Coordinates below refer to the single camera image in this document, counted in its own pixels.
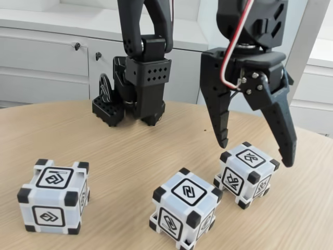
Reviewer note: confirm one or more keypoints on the black cabinet lock key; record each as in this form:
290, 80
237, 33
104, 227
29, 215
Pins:
98, 55
77, 46

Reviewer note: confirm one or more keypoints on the white cube nested diamond print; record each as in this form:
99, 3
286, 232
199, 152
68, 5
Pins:
49, 196

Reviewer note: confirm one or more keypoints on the white side cabinet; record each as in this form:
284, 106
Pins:
317, 86

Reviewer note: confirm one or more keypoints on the white cube lightning print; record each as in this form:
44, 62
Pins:
166, 200

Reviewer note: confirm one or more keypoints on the grey slanted frame post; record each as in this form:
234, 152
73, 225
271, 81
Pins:
299, 39

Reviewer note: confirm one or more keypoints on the black disc with white lines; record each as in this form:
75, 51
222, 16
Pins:
104, 88

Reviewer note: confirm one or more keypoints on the white cube crossed lines print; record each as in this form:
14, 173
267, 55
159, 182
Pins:
249, 166

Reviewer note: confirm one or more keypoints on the long white drawer cabinet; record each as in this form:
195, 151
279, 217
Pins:
39, 65

